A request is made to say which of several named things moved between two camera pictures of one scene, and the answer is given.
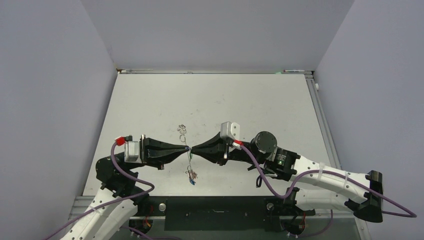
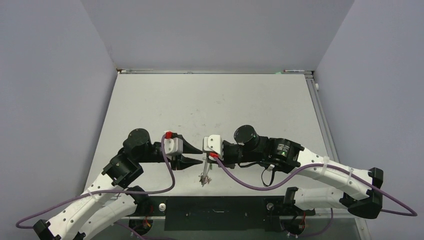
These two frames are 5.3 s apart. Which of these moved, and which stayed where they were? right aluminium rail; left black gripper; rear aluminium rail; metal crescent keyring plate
Moved: metal crescent keyring plate; left black gripper
Stayed: right aluminium rail; rear aluminium rail
